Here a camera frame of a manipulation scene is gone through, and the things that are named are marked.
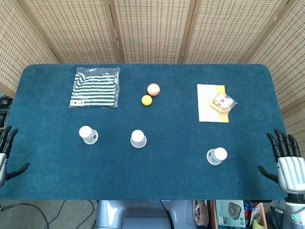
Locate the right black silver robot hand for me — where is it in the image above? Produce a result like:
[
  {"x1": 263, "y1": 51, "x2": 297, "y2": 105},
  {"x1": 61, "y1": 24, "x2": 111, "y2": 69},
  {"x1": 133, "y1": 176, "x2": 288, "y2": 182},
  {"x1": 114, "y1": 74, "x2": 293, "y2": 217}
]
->
[{"x1": 258, "y1": 128, "x2": 305, "y2": 194}]

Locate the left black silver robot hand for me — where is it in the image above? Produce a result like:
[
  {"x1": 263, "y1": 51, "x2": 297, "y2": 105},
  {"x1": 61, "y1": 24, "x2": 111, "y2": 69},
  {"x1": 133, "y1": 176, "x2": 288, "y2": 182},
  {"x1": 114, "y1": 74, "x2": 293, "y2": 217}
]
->
[{"x1": 0, "y1": 125, "x2": 31, "y2": 188}]

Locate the paper cup with green fern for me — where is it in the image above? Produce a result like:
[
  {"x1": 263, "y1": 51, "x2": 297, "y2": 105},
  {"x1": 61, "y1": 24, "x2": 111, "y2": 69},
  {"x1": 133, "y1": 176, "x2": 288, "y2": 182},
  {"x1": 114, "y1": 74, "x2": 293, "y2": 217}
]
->
[{"x1": 79, "y1": 125, "x2": 99, "y2": 145}]

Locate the paper cup with large blue flower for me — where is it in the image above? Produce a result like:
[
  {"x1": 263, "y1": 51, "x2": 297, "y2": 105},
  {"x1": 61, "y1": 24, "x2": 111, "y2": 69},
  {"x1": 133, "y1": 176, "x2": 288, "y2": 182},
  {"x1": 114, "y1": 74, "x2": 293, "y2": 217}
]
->
[{"x1": 206, "y1": 147, "x2": 228, "y2": 166}]

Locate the paper cup with black text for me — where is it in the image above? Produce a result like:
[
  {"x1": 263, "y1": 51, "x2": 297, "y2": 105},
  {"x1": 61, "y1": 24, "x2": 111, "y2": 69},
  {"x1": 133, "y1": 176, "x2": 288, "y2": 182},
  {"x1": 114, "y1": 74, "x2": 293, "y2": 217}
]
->
[{"x1": 130, "y1": 129, "x2": 147, "y2": 148}]

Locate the teal product box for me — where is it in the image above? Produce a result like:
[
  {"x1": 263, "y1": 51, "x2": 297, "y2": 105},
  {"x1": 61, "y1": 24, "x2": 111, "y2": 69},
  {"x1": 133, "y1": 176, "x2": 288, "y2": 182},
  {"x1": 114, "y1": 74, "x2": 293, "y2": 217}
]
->
[{"x1": 215, "y1": 199, "x2": 246, "y2": 228}]

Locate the beige crumpled bag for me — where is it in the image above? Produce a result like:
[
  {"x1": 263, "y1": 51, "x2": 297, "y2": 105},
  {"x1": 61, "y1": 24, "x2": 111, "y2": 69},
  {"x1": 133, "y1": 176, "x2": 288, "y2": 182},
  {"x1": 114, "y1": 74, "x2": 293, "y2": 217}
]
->
[{"x1": 194, "y1": 199, "x2": 210, "y2": 226}]

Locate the wrapped sandwich bread packet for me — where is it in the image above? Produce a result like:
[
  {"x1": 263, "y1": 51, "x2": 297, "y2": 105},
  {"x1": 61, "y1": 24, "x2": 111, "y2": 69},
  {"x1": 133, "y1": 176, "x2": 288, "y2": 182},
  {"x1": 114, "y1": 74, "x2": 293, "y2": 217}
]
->
[{"x1": 208, "y1": 93, "x2": 238, "y2": 115}]

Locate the white and yellow booklet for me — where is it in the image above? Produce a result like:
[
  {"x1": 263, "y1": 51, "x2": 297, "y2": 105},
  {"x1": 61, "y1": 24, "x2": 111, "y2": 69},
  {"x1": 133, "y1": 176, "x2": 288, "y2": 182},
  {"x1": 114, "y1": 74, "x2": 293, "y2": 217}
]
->
[{"x1": 197, "y1": 83, "x2": 230, "y2": 123}]

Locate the woven bamboo screen panel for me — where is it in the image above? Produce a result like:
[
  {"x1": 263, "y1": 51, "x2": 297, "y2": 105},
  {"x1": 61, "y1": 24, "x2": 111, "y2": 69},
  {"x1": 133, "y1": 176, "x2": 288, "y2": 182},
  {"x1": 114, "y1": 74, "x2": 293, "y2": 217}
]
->
[
  {"x1": 0, "y1": 0, "x2": 60, "y2": 98},
  {"x1": 107, "y1": 0, "x2": 197, "y2": 64},
  {"x1": 11, "y1": 0, "x2": 125, "y2": 64},
  {"x1": 245, "y1": 0, "x2": 305, "y2": 153},
  {"x1": 180, "y1": 0, "x2": 294, "y2": 64}
]

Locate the striped shirt in plastic bag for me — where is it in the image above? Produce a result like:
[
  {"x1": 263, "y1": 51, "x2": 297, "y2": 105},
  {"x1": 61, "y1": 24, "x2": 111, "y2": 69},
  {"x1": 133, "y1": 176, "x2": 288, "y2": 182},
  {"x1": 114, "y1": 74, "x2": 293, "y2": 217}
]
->
[{"x1": 69, "y1": 67, "x2": 121, "y2": 110}]

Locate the blue carpet table mat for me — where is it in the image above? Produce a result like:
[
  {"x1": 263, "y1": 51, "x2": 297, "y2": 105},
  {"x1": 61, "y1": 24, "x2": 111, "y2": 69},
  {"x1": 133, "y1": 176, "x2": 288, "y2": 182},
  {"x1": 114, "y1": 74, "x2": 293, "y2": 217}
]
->
[{"x1": 0, "y1": 63, "x2": 289, "y2": 200}]

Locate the pink orange ball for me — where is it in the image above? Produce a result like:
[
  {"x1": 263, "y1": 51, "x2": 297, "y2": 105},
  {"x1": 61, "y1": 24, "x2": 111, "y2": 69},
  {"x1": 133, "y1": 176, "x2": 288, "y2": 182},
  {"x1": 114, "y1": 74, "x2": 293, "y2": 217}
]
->
[{"x1": 147, "y1": 83, "x2": 161, "y2": 97}]

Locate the black equipment with cables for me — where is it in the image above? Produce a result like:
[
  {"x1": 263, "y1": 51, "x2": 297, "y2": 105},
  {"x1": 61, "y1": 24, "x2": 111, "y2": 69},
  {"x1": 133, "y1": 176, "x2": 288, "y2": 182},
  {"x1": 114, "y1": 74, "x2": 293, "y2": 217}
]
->
[{"x1": 0, "y1": 93, "x2": 14, "y2": 128}]

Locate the black floor cable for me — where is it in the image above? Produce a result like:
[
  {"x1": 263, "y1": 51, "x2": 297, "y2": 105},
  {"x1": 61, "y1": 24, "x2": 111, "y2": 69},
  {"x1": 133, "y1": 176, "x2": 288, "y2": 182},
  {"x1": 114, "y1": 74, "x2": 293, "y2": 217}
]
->
[{"x1": 0, "y1": 202, "x2": 50, "y2": 229}]

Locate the blue floor cable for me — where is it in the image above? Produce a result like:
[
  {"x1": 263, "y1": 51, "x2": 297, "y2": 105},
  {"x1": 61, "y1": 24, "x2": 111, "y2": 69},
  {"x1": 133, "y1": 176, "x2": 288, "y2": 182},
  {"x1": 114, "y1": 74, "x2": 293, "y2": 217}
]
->
[{"x1": 50, "y1": 200, "x2": 67, "y2": 229}]

